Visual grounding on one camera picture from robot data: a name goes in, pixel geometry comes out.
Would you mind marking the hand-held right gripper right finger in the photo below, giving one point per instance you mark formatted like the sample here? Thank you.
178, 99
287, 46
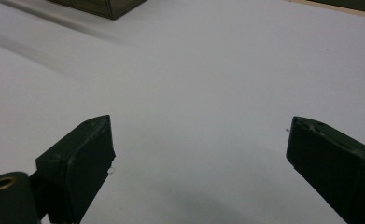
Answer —
335, 168

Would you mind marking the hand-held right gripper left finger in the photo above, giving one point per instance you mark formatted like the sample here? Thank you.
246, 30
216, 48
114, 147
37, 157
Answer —
77, 161

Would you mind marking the smoky transparent drawer box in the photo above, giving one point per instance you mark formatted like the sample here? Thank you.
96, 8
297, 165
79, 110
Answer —
108, 7

